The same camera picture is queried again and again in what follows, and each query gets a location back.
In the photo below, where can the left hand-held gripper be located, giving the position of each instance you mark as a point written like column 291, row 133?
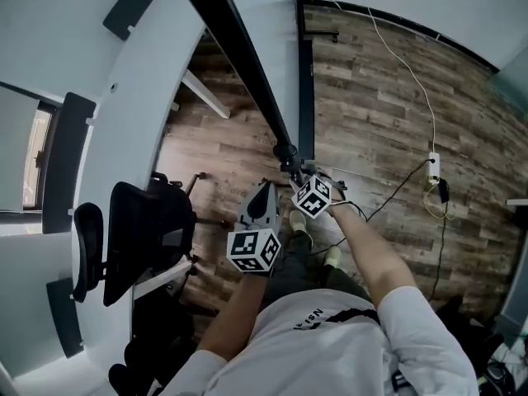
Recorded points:
column 251, row 248

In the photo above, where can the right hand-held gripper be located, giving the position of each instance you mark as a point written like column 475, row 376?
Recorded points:
column 311, row 198

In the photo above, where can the black-framed whiteboard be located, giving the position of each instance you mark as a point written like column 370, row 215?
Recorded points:
column 272, row 35

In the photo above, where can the person's left forearm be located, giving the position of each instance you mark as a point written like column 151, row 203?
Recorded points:
column 235, row 316

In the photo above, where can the person's right forearm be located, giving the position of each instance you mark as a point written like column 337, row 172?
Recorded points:
column 371, row 254

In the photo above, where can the person's left green shoe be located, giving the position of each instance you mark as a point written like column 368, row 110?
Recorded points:
column 298, row 221

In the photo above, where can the person's green shoe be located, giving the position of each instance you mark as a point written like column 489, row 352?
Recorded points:
column 298, row 221
column 333, row 256

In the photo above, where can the dark trousers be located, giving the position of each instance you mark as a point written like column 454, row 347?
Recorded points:
column 297, row 270

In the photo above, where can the person's right green shoe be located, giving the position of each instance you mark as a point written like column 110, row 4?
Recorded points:
column 333, row 256

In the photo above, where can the black mesh office chair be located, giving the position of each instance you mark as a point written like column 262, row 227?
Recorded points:
column 156, row 345
column 140, row 229

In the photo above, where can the white power strip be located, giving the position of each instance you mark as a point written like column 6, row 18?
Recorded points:
column 433, row 167

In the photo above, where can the black power adapter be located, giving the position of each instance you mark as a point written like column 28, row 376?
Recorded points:
column 444, row 190

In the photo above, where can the white curved desk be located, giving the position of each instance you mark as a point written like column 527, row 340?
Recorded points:
column 123, row 138

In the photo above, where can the white t-shirt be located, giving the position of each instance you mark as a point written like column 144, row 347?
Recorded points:
column 330, row 357

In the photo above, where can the dark desk divider panel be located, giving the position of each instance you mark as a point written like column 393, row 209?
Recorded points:
column 64, row 316
column 68, row 163
column 132, row 6

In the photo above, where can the frosted glass door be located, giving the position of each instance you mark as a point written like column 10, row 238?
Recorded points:
column 511, row 89

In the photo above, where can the black bag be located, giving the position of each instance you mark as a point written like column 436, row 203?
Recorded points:
column 466, row 336

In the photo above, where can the light grey side table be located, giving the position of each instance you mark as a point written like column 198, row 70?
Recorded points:
column 520, row 270

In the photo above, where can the window with grey blind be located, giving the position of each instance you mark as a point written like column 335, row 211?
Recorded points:
column 16, row 147

